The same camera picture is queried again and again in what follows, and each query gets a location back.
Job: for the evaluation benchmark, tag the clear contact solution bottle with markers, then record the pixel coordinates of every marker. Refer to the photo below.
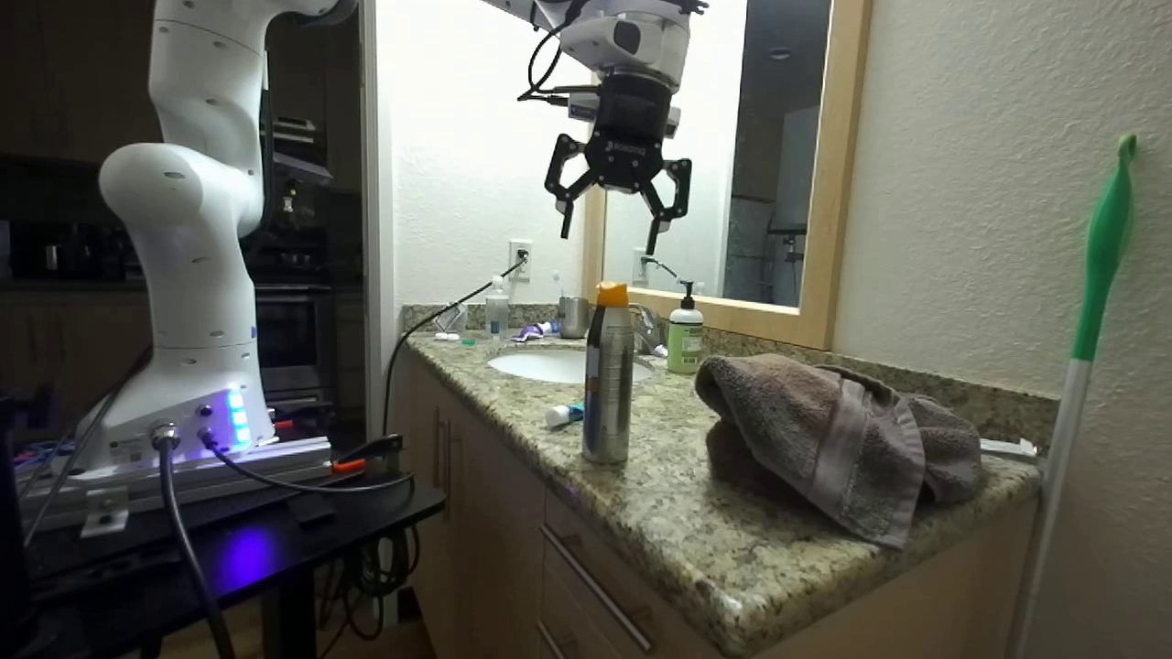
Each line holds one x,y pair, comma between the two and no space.
497,313

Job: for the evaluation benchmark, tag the black robot table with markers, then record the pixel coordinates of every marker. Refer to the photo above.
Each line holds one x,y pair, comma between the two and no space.
305,518

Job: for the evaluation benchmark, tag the metal toothbrush cup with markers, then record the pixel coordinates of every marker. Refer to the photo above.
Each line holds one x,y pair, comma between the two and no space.
571,315

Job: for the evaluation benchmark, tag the white wall outlet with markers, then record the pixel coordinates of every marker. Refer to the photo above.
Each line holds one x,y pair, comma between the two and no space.
521,248

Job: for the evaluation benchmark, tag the white oval sink basin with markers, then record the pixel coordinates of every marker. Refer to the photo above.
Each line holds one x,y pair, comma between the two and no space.
543,362

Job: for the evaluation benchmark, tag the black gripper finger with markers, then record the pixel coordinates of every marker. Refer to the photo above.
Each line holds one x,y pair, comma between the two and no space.
566,185
678,195

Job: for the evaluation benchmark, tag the brown folded towel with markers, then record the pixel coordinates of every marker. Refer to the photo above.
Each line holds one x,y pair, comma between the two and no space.
829,439

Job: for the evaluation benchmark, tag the green soap pump bottle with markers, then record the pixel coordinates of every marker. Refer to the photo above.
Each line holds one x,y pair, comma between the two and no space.
685,343

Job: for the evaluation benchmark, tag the purple packet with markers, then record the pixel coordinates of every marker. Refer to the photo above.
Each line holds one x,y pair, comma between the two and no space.
537,331

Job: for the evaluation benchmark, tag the small white plastic item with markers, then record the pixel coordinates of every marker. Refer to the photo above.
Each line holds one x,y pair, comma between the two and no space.
1010,448

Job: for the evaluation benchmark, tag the wooden vanity cabinet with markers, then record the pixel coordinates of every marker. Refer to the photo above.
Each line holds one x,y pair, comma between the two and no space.
490,512

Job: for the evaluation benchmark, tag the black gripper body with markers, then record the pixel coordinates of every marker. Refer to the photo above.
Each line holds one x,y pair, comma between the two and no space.
631,133

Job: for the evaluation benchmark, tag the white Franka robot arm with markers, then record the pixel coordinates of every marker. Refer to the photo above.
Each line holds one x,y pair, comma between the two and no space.
194,304

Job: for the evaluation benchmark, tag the dark background cabinet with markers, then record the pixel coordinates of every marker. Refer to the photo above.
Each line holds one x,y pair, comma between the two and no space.
48,221

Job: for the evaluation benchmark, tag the wood framed wall mirror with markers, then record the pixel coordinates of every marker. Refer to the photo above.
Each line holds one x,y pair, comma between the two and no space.
780,123

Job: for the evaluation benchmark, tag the green white toothpaste tube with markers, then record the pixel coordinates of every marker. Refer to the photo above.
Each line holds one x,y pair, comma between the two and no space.
562,417

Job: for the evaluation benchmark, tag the chrome faucet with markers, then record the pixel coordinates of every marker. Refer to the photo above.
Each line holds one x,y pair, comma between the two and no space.
651,331

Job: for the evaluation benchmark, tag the orange black clamp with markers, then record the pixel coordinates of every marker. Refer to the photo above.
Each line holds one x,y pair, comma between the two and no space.
367,462

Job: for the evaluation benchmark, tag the spray can with orange cap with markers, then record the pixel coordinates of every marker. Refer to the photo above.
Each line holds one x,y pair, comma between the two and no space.
609,390

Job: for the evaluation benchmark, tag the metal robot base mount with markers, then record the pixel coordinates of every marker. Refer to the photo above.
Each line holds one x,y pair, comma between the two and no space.
293,459

